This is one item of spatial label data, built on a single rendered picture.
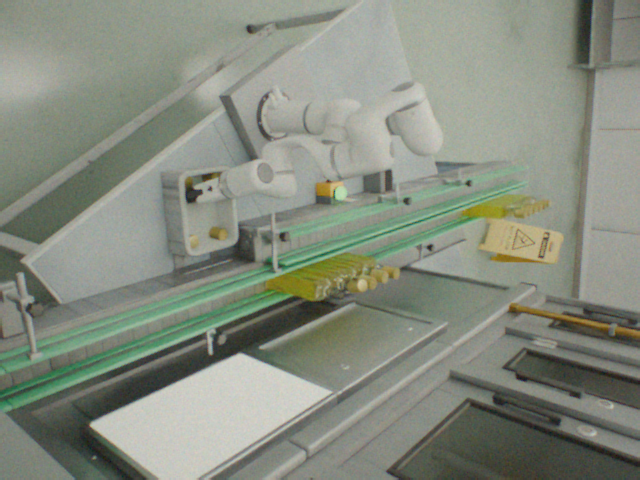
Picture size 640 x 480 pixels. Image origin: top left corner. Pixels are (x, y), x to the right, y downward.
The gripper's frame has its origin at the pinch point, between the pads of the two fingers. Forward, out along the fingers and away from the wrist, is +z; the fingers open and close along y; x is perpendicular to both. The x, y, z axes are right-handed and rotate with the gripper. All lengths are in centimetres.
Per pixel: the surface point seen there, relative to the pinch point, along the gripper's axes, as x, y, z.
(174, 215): -3.9, -7.3, 2.1
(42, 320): -19.8, -44.6, 3.2
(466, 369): -58, 26, -53
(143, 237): -7.6, -14.4, 7.7
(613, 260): -169, 607, 86
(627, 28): 88, 611, 25
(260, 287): -29.8, 12.8, 0.2
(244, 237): -14.5, 11.6, 0.0
